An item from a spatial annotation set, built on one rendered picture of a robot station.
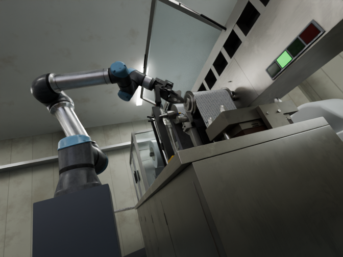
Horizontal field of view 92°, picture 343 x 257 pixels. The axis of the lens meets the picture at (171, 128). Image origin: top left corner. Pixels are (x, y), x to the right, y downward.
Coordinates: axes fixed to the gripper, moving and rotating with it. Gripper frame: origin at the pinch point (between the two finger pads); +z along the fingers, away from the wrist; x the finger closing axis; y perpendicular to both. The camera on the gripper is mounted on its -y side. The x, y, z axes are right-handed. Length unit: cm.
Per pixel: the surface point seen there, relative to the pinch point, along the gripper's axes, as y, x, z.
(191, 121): -9.3, 0.7, 9.5
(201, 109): -4.7, -6.6, 11.5
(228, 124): -22.8, -26.4, 19.3
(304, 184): -37, -32, 44
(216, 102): 4.7, -6.7, 18.0
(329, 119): 70, 16, 127
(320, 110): 78, 18, 121
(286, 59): 16, -37, 34
